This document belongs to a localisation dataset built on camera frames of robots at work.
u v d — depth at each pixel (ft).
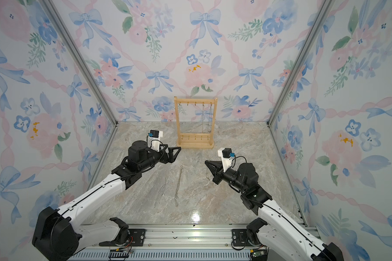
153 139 2.20
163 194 2.87
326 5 2.23
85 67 2.94
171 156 2.25
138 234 2.49
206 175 3.12
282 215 1.60
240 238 2.40
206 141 3.54
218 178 2.07
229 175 2.08
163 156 2.21
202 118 4.11
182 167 3.20
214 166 2.17
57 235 1.27
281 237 1.86
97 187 1.62
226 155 1.98
